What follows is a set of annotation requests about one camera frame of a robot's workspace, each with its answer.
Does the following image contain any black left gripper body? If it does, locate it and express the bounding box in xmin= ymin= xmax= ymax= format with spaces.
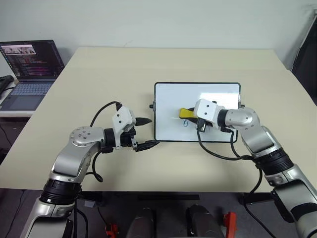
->
xmin=120 ymin=126 xmax=138 ymax=151

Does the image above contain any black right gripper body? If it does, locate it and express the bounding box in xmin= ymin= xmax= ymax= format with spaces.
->
xmin=195 ymin=116 xmax=213 ymax=133

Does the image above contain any yellow whiteboard eraser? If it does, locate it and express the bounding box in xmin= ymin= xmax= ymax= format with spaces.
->
xmin=178 ymin=108 xmax=197 ymax=120

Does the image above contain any small black-framed whiteboard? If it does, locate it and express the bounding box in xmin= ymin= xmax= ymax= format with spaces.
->
xmin=149 ymin=81 xmax=245 ymax=143

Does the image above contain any dark rounded shape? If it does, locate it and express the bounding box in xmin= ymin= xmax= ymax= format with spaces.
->
xmin=127 ymin=207 xmax=158 ymax=238
xmin=185 ymin=203 xmax=225 ymax=238

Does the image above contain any red-orange clamp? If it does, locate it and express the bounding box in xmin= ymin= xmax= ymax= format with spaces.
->
xmin=222 ymin=212 xmax=237 ymax=234
xmin=105 ymin=223 xmax=118 ymax=238

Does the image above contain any dark upright panel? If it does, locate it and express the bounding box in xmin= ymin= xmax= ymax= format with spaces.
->
xmin=291 ymin=13 xmax=317 ymax=75

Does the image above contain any open grey laptop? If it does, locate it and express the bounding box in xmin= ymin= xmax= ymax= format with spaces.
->
xmin=0 ymin=39 xmax=65 ymax=111

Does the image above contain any black bag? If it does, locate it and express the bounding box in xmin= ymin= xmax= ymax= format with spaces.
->
xmin=0 ymin=75 xmax=15 ymax=100

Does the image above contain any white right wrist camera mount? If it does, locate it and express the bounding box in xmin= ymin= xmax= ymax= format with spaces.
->
xmin=193 ymin=99 xmax=226 ymax=130

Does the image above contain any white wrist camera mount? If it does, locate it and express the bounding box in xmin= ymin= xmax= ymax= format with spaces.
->
xmin=193 ymin=99 xmax=226 ymax=130
xmin=111 ymin=106 xmax=137 ymax=150

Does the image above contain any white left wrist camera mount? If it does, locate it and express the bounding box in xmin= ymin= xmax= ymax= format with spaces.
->
xmin=111 ymin=106 xmax=137 ymax=150

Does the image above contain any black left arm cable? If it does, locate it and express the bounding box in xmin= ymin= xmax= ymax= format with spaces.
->
xmin=89 ymin=101 xmax=124 ymax=183

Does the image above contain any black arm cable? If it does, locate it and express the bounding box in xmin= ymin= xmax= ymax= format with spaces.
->
xmin=196 ymin=125 xmax=264 ymax=194
xmin=89 ymin=101 xmax=124 ymax=183

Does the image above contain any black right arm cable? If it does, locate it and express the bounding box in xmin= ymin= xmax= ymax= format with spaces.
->
xmin=196 ymin=125 xmax=264 ymax=194

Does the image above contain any black table frame bar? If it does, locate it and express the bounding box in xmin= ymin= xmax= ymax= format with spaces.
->
xmin=137 ymin=194 xmax=201 ymax=202

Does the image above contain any black table frame bracket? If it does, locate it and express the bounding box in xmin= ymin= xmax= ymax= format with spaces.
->
xmin=238 ymin=191 xmax=275 ymax=205

